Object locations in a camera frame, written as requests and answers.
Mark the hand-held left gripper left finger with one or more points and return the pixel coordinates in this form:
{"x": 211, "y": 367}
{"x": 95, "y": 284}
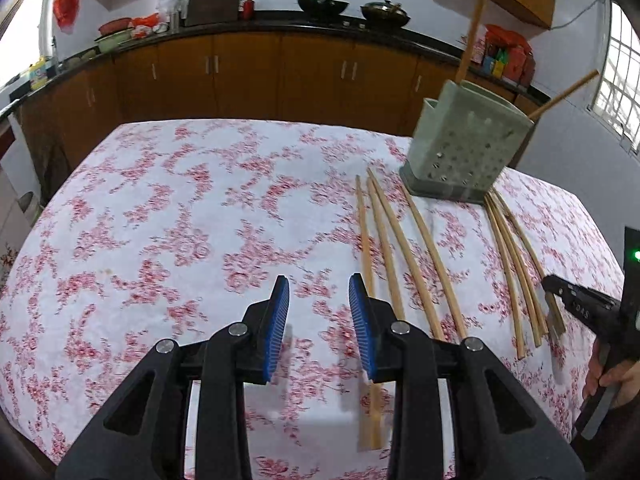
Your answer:
{"x": 277, "y": 325}

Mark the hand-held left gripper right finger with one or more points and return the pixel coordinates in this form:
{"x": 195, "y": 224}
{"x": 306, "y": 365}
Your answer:
{"x": 362, "y": 330}

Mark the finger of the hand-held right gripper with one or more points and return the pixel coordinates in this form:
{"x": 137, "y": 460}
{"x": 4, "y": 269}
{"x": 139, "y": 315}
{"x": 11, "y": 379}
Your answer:
{"x": 580, "y": 302}

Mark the grey-green perforated utensil holder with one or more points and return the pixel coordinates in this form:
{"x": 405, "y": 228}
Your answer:
{"x": 465, "y": 150}

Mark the person's right hand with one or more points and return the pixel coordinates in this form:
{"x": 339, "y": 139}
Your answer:
{"x": 626, "y": 380}

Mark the red floral tablecloth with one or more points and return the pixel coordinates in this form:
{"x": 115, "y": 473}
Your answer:
{"x": 200, "y": 240}

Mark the barred window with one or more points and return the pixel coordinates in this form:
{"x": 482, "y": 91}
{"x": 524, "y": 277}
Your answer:
{"x": 620, "y": 75}

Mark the wooden lower kitchen cabinets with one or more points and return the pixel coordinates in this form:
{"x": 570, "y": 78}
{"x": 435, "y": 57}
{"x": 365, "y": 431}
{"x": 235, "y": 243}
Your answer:
{"x": 250, "y": 75}

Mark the colourful seasoning cartons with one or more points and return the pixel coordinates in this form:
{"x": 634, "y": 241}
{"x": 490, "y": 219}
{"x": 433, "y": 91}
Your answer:
{"x": 497, "y": 62}

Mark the orange-red plastic bag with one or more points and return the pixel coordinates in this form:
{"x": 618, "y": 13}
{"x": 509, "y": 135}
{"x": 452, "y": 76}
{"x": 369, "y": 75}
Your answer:
{"x": 507, "y": 37}

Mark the black kitchen countertop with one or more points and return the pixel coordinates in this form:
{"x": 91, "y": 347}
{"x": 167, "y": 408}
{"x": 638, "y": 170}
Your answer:
{"x": 300, "y": 25}

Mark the pot with metal lid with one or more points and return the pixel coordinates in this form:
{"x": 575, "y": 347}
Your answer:
{"x": 385, "y": 15}

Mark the red bottle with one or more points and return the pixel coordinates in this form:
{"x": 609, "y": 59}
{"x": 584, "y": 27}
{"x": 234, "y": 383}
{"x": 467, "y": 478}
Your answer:
{"x": 248, "y": 7}

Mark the black wok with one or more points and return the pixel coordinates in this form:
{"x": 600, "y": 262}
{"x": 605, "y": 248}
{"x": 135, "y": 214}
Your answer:
{"x": 322, "y": 6}

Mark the dark cutting board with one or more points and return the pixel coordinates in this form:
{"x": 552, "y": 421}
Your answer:
{"x": 212, "y": 7}

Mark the green basin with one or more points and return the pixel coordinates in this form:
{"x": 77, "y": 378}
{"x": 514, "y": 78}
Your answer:
{"x": 114, "y": 42}

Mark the red and white bags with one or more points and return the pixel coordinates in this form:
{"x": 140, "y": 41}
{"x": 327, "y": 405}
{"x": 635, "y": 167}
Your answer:
{"x": 147, "y": 24}

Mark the red basin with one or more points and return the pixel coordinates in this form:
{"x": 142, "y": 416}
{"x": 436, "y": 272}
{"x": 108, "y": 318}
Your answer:
{"x": 116, "y": 26}

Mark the yellow detergent bottle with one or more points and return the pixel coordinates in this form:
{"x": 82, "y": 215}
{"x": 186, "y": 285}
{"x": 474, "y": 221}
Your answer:
{"x": 42, "y": 74}

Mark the hanging red plastic bag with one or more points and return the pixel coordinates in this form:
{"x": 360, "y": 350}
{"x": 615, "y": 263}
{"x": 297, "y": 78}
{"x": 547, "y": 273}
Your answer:
{"x": 67, "y": 7}

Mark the sliding glass window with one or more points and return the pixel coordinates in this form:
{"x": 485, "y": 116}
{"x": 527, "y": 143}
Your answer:
{"x": 25, "y": 30}

